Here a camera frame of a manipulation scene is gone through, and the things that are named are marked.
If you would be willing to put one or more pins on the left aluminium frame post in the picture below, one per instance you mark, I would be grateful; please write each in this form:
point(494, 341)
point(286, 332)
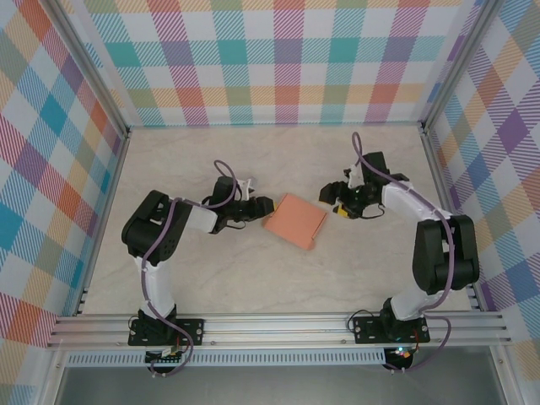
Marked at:
point(96, 71)

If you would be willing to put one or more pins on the aluminium mounting rail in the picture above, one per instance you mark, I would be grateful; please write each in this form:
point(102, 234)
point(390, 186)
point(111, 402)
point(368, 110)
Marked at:
point(274, 327)

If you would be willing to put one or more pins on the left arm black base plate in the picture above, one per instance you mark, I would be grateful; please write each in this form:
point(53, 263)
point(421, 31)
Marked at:
point(196, 327)

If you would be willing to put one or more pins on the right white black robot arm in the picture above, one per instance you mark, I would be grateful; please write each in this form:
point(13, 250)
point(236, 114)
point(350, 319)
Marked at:
point(426, 261)

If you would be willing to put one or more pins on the orange paper box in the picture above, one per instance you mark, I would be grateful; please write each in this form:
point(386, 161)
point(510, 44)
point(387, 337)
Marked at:
point(295, 219)

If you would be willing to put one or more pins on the left aluminium floor rail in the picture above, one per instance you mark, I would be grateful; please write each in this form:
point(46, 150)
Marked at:
point(115, 185)

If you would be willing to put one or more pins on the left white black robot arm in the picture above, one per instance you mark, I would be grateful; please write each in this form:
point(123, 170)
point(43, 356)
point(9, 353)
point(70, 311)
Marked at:
point(139, 236)

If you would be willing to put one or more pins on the aluminium frame post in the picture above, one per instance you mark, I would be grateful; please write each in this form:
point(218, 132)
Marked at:
point(453, 63)
point(96, 71)

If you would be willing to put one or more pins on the grey metal panel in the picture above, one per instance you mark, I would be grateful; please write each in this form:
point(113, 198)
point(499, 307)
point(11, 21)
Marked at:
point(274, 386)

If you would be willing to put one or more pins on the right aluminium frame post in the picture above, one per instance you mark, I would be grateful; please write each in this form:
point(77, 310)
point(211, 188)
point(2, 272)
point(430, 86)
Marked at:
point(453, 63)

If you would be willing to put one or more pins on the right aluminium floor rail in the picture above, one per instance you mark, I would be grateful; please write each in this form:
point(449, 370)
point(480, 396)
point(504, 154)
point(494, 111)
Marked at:
point(443, 190)

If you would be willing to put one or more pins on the aluminium floor rail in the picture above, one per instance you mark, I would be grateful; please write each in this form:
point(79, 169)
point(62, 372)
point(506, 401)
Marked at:
point(115, 185)
point(443, 190)

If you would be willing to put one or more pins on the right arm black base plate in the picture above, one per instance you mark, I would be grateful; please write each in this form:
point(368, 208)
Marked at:
point(367, 329)

